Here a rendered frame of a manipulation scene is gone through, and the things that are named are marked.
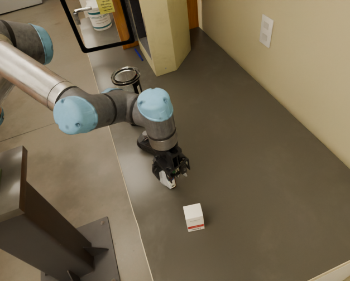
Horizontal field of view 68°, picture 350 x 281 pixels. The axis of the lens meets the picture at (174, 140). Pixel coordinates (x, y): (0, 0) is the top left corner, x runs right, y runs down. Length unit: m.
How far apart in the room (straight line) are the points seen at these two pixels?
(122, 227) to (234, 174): 1.19
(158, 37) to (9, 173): 0.84
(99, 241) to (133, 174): 1.05
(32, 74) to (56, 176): 1.83
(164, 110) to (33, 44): 0.46
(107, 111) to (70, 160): 1.91
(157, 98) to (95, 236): 1.51
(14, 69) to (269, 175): 0.77
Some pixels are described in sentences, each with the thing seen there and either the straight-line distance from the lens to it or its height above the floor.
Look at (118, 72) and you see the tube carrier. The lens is 1.04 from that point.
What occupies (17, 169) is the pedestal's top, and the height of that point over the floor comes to 0.94.
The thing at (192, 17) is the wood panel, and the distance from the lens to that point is 1.73.
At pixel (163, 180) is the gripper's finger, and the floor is 1.03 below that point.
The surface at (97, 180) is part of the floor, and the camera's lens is 2.21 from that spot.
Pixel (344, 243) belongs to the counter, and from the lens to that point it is 0.87.
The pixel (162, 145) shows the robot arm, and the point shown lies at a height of 1.21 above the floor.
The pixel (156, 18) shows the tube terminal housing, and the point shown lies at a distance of 1.23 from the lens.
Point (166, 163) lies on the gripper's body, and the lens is 0.72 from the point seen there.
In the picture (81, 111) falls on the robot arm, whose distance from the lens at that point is 0.52.
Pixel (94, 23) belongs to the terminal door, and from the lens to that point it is 1.55.
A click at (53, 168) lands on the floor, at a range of 2.49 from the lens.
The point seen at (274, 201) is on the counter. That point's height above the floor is 0.94.
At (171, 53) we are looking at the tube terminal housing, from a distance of 1.32.
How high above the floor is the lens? 1.70
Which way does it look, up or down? 48 degrees down
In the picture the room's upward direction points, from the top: 11 degrees counter-clockwise
